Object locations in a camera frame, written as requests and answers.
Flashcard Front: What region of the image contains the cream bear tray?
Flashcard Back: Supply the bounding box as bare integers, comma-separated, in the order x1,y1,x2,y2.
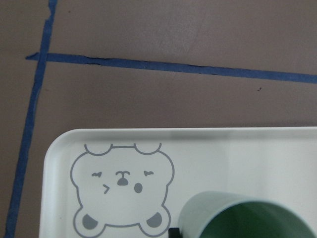
39,127,317,238

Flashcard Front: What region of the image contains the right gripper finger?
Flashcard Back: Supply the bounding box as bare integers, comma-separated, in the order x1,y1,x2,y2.
168,228,182,238

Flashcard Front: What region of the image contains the pale green cup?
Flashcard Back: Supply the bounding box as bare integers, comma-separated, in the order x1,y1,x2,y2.
178,191,316,238

